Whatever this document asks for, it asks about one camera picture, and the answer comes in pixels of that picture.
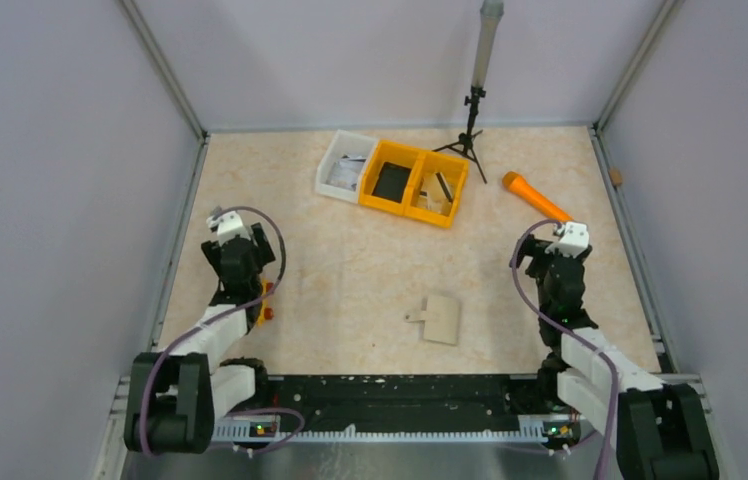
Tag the beige parts in bin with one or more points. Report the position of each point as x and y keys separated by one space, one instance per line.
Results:
x=432 y=202

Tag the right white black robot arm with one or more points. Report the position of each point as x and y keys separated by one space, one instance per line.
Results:
x=651 y=428

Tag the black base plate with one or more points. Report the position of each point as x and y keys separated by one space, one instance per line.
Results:
x=410 y=403

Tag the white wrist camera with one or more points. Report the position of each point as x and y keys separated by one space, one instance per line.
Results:
x=572 y=240
x=229 y=226

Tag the beige card holder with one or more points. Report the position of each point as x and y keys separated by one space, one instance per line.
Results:
x=439 y=316

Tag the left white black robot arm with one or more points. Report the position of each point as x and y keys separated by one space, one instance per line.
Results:
x=176 y=395

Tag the black tripod with grey pole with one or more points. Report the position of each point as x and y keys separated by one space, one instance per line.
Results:
x=491 y=12

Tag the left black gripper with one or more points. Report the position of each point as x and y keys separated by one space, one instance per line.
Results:
x=263 y=251

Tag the yellow bin with black pad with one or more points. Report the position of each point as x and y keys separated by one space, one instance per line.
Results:
x=394 y=152

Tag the yellow red toy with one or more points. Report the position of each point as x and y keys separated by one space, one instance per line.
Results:
x=266 y=312

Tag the white plastic bin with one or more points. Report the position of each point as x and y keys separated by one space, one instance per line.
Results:
x=344 y=143

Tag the grey dumbbell-shaped part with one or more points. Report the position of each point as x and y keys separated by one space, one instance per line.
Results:
x=214 y=214

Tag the beige card with grey stripe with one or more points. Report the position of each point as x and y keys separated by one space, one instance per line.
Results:
x=444 y=188

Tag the orange flashlight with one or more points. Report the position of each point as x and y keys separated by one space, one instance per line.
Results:
x=519 y=186

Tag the yellow bin with beige parts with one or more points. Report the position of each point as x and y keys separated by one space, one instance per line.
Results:
x=435 y=187

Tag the papers in white bin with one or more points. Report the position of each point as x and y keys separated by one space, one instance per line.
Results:
x=345 y=172

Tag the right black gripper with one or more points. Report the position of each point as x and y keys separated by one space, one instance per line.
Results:
x=532 y=247

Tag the grey slotted cable duct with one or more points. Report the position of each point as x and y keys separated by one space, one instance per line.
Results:
x=244 y=431

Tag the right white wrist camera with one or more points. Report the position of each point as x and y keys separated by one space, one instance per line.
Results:
x=572 y=240

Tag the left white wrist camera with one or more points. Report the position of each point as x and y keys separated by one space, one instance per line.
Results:
x=229 y=226

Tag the black pad in bin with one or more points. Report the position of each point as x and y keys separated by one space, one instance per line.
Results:
x=391 y=182

